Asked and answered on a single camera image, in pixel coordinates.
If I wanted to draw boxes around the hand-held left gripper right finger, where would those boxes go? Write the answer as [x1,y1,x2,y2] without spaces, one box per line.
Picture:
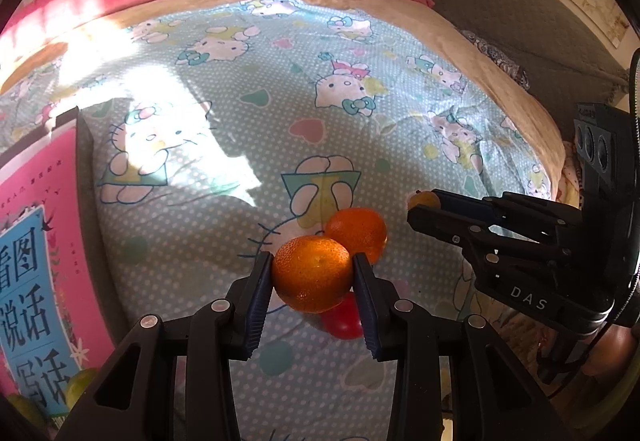
[352,253,568,441]

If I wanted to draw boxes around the person's right hand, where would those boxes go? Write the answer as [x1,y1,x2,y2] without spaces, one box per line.
[582,320,640,378]

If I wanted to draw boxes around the small yellow fruit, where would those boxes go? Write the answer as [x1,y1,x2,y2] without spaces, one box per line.
[407,190,442,212]

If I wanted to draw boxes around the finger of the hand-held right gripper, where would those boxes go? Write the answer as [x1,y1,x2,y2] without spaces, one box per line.
[407,206,572,273]
[432,188,585,243]

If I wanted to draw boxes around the small orange mandarin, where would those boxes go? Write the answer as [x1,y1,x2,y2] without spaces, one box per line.
[271,235,356,313]

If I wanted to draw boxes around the red tomato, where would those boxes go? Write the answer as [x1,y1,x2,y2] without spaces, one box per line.
[321,293,365,341]

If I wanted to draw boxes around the green lime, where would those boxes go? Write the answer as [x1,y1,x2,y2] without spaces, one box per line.
[65,367,101,412]
[5,393,51,429]

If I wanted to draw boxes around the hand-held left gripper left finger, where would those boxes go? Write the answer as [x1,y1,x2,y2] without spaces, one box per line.
[54,251,274,441]

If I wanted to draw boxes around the cartoon cat printed blanket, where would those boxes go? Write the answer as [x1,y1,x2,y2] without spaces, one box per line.
[0,0,555,441]

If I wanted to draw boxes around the black cable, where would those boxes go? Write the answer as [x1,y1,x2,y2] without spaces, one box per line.
[626,48,640,282]

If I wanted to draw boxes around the large orange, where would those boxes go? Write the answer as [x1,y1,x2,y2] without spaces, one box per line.
[325,208,389,267]

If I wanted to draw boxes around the pink children's book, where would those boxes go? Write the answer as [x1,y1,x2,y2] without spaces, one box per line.
[0,106,128,427]

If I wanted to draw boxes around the dark patterned cloth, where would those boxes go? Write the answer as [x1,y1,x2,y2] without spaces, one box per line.
[459,28,532,91]

